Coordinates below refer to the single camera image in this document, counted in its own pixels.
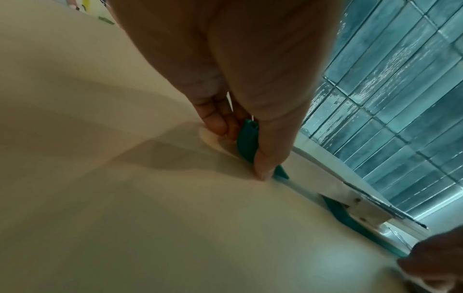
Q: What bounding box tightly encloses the person's right hand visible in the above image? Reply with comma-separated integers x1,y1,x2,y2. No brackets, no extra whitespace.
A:
396,232,463,293

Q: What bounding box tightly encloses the person's left hand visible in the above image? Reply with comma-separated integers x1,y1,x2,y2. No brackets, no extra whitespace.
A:
108,0,345,181

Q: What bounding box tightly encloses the teal plastic edge strip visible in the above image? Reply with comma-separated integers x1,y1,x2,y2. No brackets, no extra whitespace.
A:
236,118,412,258

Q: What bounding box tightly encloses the white metal bracket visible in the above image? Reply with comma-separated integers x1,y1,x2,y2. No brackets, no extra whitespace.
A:
291,144,432,231

